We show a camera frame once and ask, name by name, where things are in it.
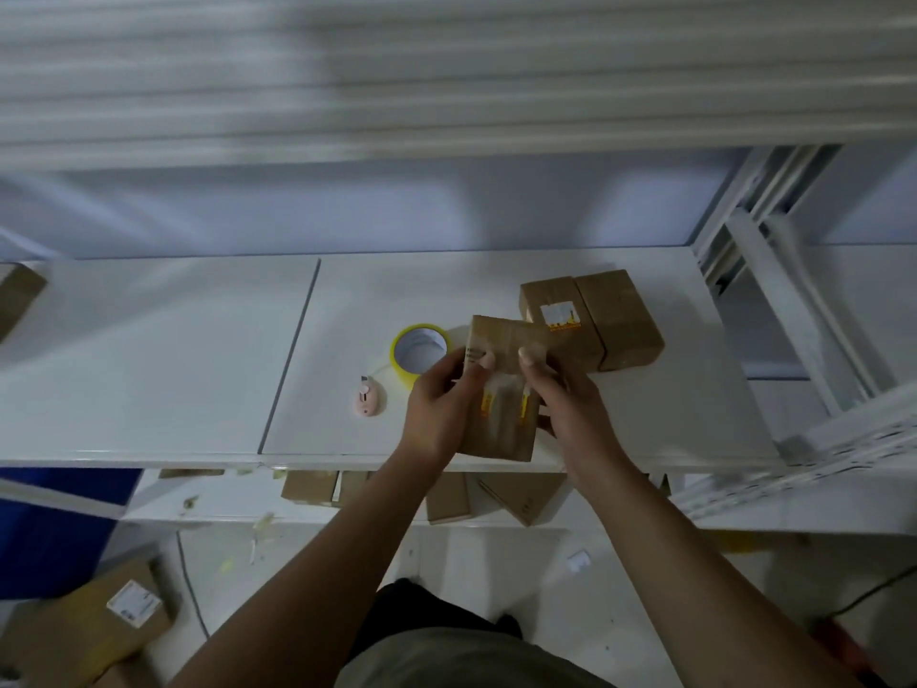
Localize person's left hand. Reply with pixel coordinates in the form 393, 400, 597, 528
397, 348, 496, 470

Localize person's right hand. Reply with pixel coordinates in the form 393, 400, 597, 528
517, 344, 631, 488

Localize yellow tape roll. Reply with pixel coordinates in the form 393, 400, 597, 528
389, 323, 454, 392

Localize cardboard box with white label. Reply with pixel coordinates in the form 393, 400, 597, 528
519, 276, 608, 375

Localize labelled box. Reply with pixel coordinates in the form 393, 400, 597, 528
458, 314, 553, 463

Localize plain brown cardboard box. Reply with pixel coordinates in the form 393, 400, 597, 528
575, 269, 666, 373

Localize white metal shelving rack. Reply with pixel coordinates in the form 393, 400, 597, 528
0, 0, 917, 531

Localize cardboard box with printed label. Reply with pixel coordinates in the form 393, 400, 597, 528
0, 263, 49, 345

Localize person's left forearm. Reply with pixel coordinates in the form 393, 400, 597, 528
168, 443, 438, 688

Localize person's right forearm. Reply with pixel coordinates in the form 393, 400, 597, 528
572, 458, 861, 688

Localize person's dark trousers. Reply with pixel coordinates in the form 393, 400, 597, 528
351, 578, 524, 660

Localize person's olive shirt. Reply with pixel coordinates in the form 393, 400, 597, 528
332, 626, 617, 688

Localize floor cardboard parcel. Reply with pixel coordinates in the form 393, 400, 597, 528
0, 558, 174, 688

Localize blue plastic crate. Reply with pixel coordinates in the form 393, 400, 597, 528
0, 467, 143, 601

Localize black cable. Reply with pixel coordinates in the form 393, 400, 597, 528
823, 565, 917, 618

